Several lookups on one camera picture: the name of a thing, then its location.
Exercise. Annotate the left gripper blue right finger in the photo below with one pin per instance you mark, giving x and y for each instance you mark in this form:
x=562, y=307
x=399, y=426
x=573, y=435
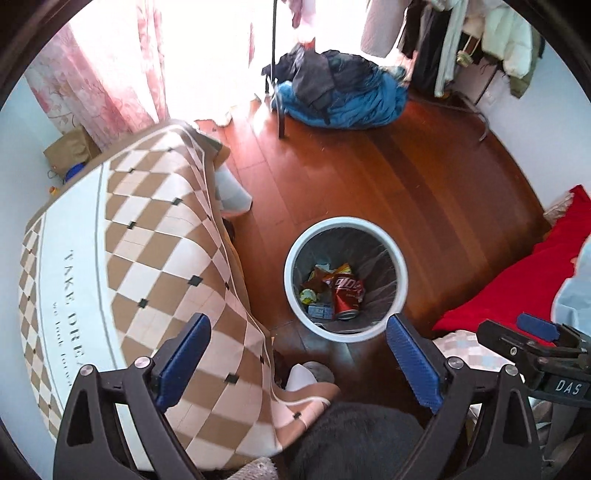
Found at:
x=420, y=360

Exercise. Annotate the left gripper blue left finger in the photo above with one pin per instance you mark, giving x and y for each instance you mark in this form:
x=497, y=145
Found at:
x=176, y=360

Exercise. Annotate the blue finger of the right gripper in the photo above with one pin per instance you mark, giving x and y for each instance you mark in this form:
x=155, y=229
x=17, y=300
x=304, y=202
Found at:
x=537, y=327

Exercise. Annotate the crushed red soda can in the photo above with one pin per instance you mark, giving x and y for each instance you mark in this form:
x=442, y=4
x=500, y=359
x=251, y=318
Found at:
x=347, y=293

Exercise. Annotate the orange yellow snack bag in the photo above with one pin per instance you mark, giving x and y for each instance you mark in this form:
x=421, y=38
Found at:
x=321, y=278

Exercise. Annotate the white round trash bin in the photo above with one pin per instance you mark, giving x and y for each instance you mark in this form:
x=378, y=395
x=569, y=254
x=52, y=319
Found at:
x=373, y=256

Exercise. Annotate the red blanket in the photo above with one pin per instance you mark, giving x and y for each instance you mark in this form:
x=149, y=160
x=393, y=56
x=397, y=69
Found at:
x=530, y=285

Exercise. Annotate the black fleece garment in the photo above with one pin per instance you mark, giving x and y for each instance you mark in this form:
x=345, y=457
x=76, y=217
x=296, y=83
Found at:
x=354, y=441

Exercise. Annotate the checkered brown white tablecloth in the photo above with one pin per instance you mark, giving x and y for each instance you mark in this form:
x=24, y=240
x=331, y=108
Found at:
x=117, y=264

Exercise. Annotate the blue white canister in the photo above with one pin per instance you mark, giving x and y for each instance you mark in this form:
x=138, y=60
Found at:
x=74, y=170

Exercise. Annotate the blue dark clothes pile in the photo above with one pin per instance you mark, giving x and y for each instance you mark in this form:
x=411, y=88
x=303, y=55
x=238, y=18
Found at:
x=336, y=90

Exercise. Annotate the pink floral curtain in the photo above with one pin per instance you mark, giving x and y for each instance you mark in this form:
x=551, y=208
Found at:
x=118, y=67

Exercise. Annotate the hanging clothes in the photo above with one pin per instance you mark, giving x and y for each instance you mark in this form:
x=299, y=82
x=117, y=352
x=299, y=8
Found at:
x=441, y=37

